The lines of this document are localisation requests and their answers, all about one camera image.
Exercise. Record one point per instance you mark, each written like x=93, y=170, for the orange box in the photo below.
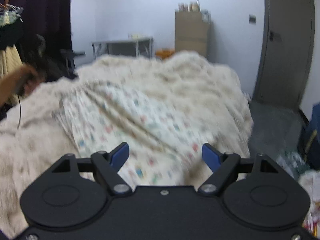
x=164, y=54

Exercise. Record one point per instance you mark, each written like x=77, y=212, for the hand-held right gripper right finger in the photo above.
x=211, y=156

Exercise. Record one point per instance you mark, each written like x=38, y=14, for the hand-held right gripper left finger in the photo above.
x=120, y=155

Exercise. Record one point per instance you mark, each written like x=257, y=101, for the plastic bag with yellow contents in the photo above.
x=311, y=195

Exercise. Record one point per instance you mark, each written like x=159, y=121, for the cartoon print cream pants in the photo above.
x=140, y=120

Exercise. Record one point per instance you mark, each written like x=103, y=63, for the dark wall switch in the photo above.
x=252, y=18

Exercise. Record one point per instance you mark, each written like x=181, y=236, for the blue bag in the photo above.
x=311, y=135

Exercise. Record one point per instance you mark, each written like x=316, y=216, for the yellow quilted garment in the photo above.
x=8, y=60

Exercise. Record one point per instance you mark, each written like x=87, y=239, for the grey folding table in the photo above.
x=120, y=42

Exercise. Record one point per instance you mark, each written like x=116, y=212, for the small pink box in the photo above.
x=182, y=7

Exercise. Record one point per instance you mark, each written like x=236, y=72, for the grey door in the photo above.
x=285, y=45

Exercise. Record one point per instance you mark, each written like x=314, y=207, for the beige two-door fridge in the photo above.
x=191, y=33

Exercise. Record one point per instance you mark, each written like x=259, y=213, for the small box on table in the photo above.
x=135, y=35

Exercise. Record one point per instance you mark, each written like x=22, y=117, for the black hanging garment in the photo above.
x=10, y=33

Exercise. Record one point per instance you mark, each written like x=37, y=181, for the black chair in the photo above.
x=71, y=55

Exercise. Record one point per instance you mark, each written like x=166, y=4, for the person's left forearm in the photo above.
x=12, y=82

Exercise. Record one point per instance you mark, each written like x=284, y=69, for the black curtain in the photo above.
x=50, y=15

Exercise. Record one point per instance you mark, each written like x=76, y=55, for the wooden coat rack with hangers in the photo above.
x=10, y=7

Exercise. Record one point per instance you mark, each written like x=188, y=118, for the fluffy cream blanket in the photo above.
x=187, y=80

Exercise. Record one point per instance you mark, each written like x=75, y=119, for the clear plastic bag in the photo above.
x=290, y=160

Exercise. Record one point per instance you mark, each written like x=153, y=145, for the glass jar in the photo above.
x=193, y=6

